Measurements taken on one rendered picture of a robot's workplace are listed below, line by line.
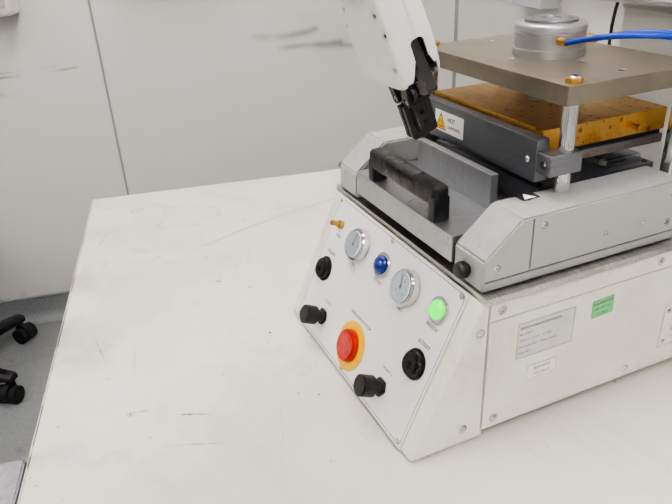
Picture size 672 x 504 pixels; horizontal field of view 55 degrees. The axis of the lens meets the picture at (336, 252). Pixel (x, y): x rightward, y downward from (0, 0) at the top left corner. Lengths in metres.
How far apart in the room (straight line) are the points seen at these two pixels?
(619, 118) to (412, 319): 0.31
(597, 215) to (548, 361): 0.16
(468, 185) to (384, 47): 0.19
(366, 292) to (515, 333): 0.20
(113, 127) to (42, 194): 0.34
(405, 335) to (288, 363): 0.19
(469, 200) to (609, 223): 0.15
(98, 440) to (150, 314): 0.26
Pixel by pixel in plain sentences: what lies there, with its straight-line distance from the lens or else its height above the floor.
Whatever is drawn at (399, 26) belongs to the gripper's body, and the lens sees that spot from 0.64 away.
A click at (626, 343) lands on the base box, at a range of 0.82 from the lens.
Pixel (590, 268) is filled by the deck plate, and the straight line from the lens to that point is 0.71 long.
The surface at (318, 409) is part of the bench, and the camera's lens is 0.78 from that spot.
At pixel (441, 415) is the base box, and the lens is 0.69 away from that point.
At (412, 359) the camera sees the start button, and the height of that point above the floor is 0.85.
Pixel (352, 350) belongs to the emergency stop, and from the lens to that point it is 0.79.
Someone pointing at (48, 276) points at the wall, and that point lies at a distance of 2.54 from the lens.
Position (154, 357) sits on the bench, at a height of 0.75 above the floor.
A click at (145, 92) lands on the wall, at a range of 2.27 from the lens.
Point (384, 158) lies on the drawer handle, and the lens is 0.76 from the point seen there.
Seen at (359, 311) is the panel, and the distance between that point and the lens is 0.80.
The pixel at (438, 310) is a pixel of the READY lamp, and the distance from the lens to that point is 0.67.
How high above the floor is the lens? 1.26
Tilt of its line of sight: 27 degrees down
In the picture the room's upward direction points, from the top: 3 degrees counter-clockwise
